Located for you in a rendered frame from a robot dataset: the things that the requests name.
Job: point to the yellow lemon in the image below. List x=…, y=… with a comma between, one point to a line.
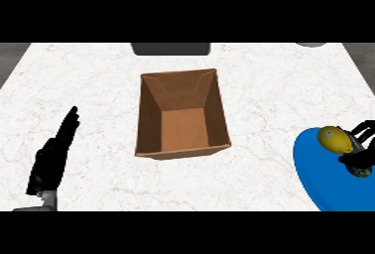
x=333, y=140

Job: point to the dark grey appliance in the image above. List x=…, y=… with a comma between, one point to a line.
x=169, y=49

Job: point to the brown cardboard box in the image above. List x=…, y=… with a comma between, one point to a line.
x=181, y=125

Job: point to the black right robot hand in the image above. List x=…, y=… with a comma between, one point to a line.
x=361, y=145

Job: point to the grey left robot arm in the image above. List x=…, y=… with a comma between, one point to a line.
x=47, y=200

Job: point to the blue plate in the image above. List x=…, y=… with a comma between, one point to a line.
x=327, y=182

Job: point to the grey round object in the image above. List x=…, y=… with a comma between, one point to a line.
x=310, y=44

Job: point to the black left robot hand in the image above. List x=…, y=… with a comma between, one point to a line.
x=48, y=162

